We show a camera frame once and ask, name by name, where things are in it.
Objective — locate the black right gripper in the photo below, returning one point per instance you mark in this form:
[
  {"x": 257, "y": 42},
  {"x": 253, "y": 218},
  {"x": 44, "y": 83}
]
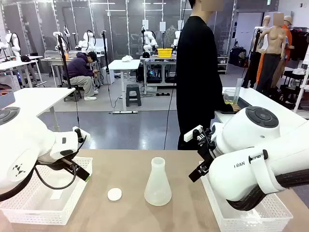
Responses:
[{"x": 208, "y": 147}]

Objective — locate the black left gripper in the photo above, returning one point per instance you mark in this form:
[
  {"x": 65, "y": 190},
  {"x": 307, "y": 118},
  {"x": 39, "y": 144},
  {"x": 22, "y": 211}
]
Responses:
[{"x": 64, "y": 163}]

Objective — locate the white round stopper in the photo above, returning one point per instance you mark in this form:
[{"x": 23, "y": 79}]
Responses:
[{"x": 114, "y": 194}]

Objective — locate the clear plastic beaker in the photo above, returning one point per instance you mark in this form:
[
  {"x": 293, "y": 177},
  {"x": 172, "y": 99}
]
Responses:
[{"x": 229, "y": 95}]

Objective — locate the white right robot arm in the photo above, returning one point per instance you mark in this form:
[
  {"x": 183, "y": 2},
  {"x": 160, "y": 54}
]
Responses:
[{"x": 253, "y": 169}]

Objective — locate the person's right forearm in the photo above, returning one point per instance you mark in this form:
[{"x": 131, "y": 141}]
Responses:
[{"x": 223, "y": 109}]

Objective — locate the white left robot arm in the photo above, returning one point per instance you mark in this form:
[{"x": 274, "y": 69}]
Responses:
[{"x": 24, "y": 145}]

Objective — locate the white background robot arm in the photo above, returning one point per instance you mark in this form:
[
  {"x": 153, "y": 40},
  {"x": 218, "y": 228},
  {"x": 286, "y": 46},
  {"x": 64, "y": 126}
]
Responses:
[
  {"x": 149, "y": 39},
  {"x": 87, "y": 39},
  {"x": 13, "y": 43}
]

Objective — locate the person's right hand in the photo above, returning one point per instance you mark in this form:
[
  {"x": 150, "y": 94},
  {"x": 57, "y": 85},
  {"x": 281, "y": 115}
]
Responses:
[{"x": 235, "y": 108}]

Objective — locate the white paper label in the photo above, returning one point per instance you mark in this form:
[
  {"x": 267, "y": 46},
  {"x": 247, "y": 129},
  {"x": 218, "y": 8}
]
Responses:
[{"x": 56, "y": 195}]

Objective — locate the translucent conical flask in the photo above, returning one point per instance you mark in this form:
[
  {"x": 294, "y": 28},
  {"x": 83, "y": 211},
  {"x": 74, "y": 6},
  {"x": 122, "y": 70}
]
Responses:
[{"x": 158, "y": 191}]

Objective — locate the white perforated plastic basket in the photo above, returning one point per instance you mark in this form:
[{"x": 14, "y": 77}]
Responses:
[
  {"x": 241, "y": 222},
  {"x": 48, "y": 217}
]

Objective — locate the white power strip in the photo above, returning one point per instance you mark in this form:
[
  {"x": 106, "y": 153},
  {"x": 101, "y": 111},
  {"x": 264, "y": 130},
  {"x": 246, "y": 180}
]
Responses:
[{"x": 125, "y": 112}]

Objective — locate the white table with grey box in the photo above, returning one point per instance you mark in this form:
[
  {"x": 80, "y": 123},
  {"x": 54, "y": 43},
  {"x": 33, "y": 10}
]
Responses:
[{"x": 36, "y": 99}]

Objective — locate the grey plastic stool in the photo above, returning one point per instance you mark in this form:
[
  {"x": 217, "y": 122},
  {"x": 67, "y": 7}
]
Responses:
[{"x": 133, "y": 94}]

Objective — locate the seated person purple hoodie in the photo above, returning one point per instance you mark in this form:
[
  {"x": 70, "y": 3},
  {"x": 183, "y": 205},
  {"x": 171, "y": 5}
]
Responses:
[{"x": 79, "y": 70}]

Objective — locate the person in black sweater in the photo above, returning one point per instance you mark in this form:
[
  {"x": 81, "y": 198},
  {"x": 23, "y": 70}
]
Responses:
[{"x": 195, "y": 72}]

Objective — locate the grey storage box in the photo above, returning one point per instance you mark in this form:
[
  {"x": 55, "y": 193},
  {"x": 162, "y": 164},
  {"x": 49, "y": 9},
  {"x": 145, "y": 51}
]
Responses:
[{"x": 6, "y": 99}]

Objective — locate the white shoe rack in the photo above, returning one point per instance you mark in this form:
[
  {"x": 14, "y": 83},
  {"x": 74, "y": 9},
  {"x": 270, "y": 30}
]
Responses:
[{"x": 223, "y": 64}]

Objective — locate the black tripod stand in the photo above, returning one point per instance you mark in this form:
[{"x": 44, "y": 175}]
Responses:
[
  {"x": 253, "y": 55},
  {"x": 63, "y": 58},
  {"x": 105, "y": 53}
]

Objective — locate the white standing desk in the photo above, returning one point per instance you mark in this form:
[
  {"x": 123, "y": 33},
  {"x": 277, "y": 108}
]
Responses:
[{"x": 124, "y": 64}]

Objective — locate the white crumpled cloth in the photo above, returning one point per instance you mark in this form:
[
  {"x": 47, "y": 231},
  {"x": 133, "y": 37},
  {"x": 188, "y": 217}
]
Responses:
[{"x": 127, "y": 58}]

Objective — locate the black suitcase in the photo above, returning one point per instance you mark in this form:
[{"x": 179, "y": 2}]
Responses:
[{"x": 237, "y": 56}]

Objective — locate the black cap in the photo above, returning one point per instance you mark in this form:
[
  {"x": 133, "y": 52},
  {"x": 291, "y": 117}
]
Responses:
[{"x": 25, "y": 58}]

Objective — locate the yellow plastic basket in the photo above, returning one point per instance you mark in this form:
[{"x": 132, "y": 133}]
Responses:
[{"x": 165, "y": 52}]

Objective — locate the beige mannequin grey trousers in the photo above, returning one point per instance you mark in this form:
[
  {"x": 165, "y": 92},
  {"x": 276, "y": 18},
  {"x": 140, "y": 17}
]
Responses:
[{"x": 275, "y": 36}]

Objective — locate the dark clothes on rack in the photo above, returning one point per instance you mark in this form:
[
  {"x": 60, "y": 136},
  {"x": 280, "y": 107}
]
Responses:
[{"x": 299, "y": 43}]

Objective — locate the mannequin with orange clothes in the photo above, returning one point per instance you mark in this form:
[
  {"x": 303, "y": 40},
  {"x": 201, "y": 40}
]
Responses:
[{"x": 288, "y": 33}]

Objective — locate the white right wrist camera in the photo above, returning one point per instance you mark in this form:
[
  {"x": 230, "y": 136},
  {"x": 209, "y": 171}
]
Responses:
[{"x": 190, "y": 135}]

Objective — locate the workbench with metal frame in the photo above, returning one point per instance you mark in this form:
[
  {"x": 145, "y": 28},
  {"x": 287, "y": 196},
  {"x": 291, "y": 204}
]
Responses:
[{"x": 157, "y": 60}]

